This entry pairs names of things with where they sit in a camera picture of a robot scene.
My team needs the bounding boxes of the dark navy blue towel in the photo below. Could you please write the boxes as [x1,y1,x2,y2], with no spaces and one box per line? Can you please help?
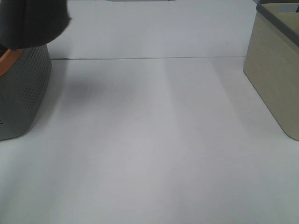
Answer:
[0,0,71,50]

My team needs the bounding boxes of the grey perforated basket orange rim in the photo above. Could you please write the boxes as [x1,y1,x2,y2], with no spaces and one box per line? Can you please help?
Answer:
[0,45,52,140]

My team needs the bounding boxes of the beige bin grey rim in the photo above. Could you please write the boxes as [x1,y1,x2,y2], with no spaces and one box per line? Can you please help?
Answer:
[243,0,299,140]

